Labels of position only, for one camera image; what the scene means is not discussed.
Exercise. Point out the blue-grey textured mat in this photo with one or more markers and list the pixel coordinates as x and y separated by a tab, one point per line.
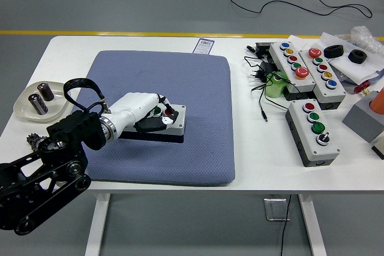
186	154

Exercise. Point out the clear bubble wrap bag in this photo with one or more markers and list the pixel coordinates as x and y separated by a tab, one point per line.
364	35

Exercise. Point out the grey rectangular block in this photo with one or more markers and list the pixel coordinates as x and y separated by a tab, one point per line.
360	121

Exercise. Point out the metal bracket under table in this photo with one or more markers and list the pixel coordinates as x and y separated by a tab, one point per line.
270	208

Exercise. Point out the dark cylindrical capacitor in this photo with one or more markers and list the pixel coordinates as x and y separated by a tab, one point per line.
37	103
45	92

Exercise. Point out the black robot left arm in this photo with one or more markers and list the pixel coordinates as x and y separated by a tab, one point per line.
75	130

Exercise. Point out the white table leg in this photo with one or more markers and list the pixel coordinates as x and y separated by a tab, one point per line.
97	229
312	226

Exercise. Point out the black power adapter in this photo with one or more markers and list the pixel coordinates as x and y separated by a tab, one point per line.
267	67

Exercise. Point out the beige shallow dish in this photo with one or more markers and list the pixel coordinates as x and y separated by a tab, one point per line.
58	89

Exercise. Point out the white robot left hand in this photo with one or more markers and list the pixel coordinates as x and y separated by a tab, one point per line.
135	106

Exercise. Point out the white foam sheet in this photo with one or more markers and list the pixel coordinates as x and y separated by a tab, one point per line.
354	70

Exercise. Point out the red knob part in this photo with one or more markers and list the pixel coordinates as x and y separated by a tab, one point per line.
361	87

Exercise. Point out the green plastic cylinder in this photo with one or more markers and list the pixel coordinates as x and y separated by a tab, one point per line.
274	88

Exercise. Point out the grey four-button control box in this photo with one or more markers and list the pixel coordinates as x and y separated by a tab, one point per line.
180	127

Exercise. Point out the black metal gear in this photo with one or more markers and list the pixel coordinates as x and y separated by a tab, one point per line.
31	141

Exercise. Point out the small black electronic device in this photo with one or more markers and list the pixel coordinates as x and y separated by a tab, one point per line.
264	48

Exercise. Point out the white box with black edge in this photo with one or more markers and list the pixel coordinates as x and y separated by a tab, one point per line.
380	145

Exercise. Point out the yellow floor tape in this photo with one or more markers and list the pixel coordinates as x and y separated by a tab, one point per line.
120	33

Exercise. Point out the clear bag with blue trim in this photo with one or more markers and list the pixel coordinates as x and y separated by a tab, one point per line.
379	73

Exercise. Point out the grey five-button control box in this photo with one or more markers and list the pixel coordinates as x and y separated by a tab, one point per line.
277	55
337	92

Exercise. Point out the purple label card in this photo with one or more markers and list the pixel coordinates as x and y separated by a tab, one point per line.
204	46

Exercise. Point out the orange cylinder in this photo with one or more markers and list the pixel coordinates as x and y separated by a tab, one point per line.
378	101

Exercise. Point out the black foam wheel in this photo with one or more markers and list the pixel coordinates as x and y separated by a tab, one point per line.
351	57
326	53

